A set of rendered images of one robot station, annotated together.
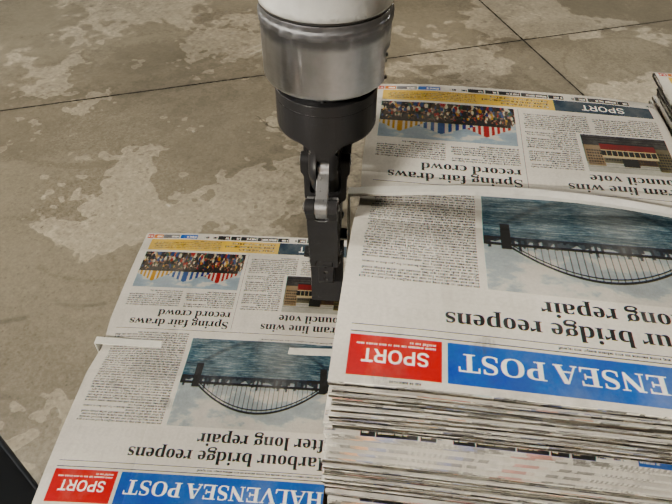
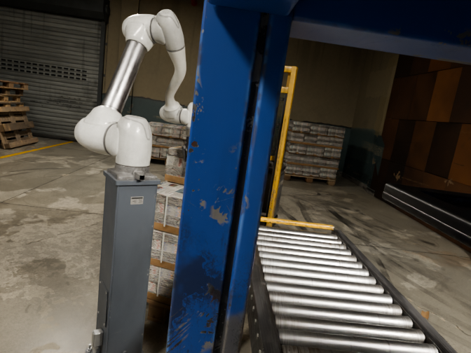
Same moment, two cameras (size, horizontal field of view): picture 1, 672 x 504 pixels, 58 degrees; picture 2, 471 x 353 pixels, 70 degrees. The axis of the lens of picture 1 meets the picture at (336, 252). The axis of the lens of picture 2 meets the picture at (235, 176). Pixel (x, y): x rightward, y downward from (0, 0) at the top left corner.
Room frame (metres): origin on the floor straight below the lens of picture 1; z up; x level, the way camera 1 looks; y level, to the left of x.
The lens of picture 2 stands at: (-0.34, 2.04, 1.37)
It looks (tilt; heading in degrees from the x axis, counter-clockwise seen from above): 11 degrees down; 282
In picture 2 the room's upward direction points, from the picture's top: 8 degrees clockwise
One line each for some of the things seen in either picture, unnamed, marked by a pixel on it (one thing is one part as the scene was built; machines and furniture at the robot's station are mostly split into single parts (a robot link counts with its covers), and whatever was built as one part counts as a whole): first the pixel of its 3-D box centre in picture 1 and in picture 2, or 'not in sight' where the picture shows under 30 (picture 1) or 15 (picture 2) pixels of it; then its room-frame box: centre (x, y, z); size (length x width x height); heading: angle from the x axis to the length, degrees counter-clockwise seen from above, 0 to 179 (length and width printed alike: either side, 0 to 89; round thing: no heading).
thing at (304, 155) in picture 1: (325, 208); not in sight; (0.39, 0.01, 1.05); 0.04 x 0.01 x 0.11; 86
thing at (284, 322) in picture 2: not in sight; (347, 330); (-0.54, 1.08, 0.77); 0.47 x 0.05 x 0.05; 16
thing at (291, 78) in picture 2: not in sight; (278, 155); (-0.02, -1.45, 0.97); 0.09 x 0.09 x 1.75; 86
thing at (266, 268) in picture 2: not in sight; (317, 277); (-0.45, 0.76, 0.77); 0.47 x 0.05 x 0.05; 16
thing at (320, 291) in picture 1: (327, 273); not in sight; (0.40, 0.01, 0.96); 0.03 x 0.01 x 0.07; 86
